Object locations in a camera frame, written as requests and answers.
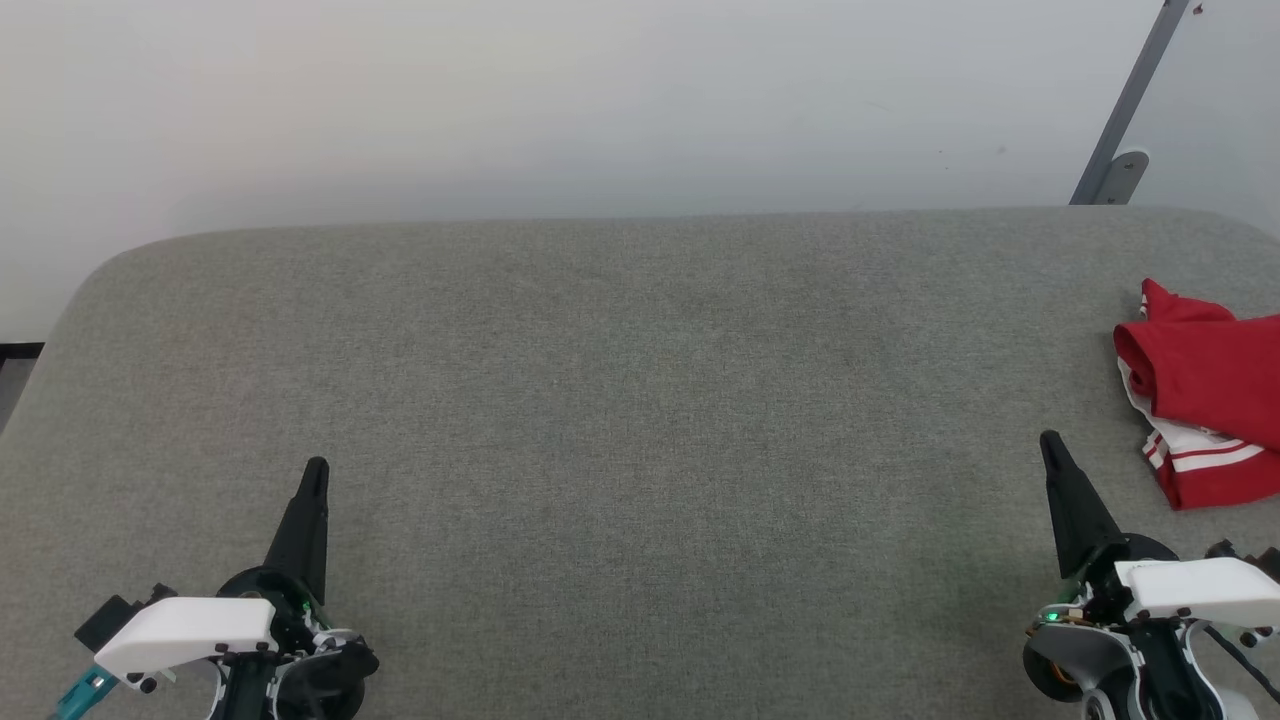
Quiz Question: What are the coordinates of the red and white basketball jersey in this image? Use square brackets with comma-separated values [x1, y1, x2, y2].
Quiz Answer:
[1112, 278, 1280, 512]

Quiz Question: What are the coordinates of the teal left cable connector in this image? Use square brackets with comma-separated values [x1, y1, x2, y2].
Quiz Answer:
[52, 664, 123, 720]

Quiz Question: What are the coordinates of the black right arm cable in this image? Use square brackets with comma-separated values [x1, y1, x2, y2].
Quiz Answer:
[1198, 622, 1280, 703]

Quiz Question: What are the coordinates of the grey metal bar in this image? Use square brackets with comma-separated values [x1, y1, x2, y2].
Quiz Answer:
[1069, 0, 1195, 207]

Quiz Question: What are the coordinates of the grey fabric sofa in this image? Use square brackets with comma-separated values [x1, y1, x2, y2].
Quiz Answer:
[0, 206, 1280, 720]

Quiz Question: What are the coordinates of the grey metal bracket plate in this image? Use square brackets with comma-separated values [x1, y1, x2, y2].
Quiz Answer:
[1096, 149, 1150, 207]

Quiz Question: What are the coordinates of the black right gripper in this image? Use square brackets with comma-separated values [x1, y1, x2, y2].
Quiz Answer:
[1039, 429, 1183, 629]

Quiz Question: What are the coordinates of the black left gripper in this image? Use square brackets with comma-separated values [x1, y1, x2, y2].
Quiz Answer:
[215, 456, 336, 653]

